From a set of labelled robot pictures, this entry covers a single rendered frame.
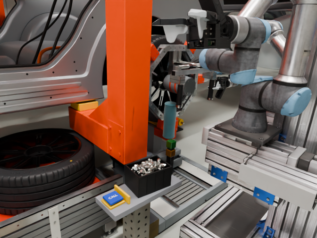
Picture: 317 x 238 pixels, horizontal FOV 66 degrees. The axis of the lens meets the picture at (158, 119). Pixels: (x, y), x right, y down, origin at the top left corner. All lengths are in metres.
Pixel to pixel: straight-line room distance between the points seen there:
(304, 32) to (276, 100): 0.24
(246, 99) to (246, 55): 0.34
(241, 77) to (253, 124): 0.36
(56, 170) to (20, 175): 0.16
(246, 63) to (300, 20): 0.29
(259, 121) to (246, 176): 0.24
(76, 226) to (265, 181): 0.98
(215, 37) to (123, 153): 0.84
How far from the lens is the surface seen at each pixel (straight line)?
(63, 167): 1.40
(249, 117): 1.10
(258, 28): 0.79
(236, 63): 0.80
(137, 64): 1.21
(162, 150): 2.13
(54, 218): 1.37
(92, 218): 1.51
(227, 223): 1.54
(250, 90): 1.08
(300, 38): 1.00
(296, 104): 1.00
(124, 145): 1.29
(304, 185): 1.01
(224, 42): 0.71
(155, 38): 1.77
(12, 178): 1.41
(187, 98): 2.04
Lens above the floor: 1.20
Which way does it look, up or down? 20 degrees down
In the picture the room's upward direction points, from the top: 3 degrees clockwise
